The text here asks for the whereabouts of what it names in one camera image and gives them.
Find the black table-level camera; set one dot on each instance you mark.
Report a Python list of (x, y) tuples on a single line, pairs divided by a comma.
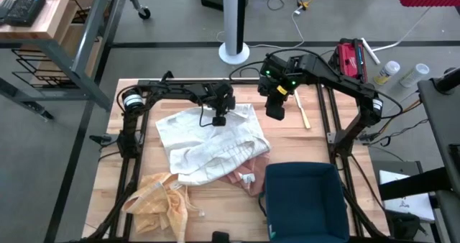
[(221, 237)]

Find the red tool case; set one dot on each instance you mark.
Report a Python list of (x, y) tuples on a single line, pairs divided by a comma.
[(350, 61)]

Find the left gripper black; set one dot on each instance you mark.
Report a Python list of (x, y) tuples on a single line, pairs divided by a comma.
[(223, 97)]

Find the wooden side desk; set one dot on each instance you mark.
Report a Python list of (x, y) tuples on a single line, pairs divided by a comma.
[(43, 79)]

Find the yellow checked towel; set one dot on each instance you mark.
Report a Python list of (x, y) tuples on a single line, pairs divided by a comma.
[(158, 203)]

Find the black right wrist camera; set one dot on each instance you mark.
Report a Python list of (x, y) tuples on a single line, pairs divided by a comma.
[(275, 110)]

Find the wooden workbench grey frame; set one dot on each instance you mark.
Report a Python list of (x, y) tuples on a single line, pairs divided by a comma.
[(57, 5)]

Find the white canister yellow label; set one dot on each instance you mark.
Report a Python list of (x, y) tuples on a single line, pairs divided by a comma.
[(388, 72)]

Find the black bag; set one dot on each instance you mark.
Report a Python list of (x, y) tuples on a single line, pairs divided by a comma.
[(406, 226)]

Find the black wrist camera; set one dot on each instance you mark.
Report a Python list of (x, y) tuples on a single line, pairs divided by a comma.
[(275, 110), (219, 121)]

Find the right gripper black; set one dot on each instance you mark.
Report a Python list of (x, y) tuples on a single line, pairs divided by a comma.
[(271, 90)]

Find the black white pole stand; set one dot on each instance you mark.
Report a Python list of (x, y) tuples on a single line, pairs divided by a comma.
[(235, 20)]

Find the white plastic tube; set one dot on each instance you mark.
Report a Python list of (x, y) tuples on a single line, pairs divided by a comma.
[(370, 50)]

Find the black clamp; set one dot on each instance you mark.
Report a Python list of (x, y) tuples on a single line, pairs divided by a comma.
[(100, 138)]

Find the white paper sheet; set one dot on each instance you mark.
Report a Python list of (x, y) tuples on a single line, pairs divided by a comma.
[(406, 207)]

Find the navy fabric bin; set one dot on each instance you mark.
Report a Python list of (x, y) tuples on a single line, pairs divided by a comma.
[(305, 203)]

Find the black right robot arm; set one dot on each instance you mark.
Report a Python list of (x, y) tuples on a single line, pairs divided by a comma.
[(334, 77)]

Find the black keyboard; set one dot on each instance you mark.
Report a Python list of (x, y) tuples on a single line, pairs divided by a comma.
[(25, 9)]

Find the white canister green label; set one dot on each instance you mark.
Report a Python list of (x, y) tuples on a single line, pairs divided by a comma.
[(415, 74)]

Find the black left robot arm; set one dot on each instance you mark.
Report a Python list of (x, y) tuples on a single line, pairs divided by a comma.
[(161, 88)]

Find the grey side table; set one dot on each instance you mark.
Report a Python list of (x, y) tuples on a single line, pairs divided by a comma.
[(442, 120)]

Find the wooden stick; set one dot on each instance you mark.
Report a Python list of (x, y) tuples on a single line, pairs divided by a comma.
[(303, 113)]

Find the yellow tag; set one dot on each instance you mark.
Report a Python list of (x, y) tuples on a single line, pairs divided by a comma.
[(282, 90)]

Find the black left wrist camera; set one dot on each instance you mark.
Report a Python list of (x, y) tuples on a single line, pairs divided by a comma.
[(219, 121)]

